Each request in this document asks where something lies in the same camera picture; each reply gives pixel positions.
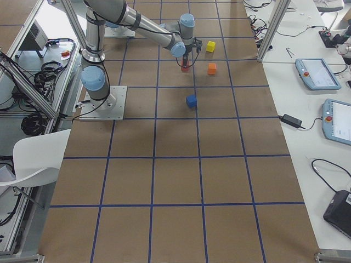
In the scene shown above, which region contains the lower blue teach pendant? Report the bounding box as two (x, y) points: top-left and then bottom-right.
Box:
(322, 99), (350, 145)

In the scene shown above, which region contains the red wooden block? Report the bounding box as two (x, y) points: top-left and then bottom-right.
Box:
(181, 59), (190, 72)

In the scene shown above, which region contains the blue wooden block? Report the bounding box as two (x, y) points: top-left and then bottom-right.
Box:
(186, 94), (197, 108)

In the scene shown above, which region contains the black power brick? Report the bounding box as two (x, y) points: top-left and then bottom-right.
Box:
(279, 114), (302, 128)

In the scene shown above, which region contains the orange wooden block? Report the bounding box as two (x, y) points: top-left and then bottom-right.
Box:
(207, 63), (217, 75)

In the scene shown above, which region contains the upper blue teach pendant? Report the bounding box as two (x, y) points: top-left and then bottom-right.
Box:
(295, 58), (341, 90)

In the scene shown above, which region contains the white plastic chair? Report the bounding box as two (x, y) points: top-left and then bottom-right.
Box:
(1, 129), (71, 187)

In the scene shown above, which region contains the black device on table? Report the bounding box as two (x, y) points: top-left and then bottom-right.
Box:
(323, 190), (350, 238)

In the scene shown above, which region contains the grey control box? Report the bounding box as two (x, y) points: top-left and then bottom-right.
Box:
(19, 20), (49, 58)

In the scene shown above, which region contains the aluminium frame post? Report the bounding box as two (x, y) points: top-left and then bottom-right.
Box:
(257, 0), (291, 62)

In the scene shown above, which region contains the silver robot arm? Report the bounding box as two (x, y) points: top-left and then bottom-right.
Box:
(82, 1), (202, 68)
(81, 7), (116, 111)

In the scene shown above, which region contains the blue teach pendant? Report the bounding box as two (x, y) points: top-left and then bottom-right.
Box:
(322, 99), (350, 145)
(295, 58), (341, 90)

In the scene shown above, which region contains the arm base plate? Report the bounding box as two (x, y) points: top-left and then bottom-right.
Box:
(79, 85), (127, 121)
(104, 26), (135, 38)

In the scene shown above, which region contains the yellow wooden block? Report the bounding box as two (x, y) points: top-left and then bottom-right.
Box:
(206, 41), (216, 53)

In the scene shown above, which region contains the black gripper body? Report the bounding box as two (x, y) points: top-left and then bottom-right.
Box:
(183, 38), (202, 59)

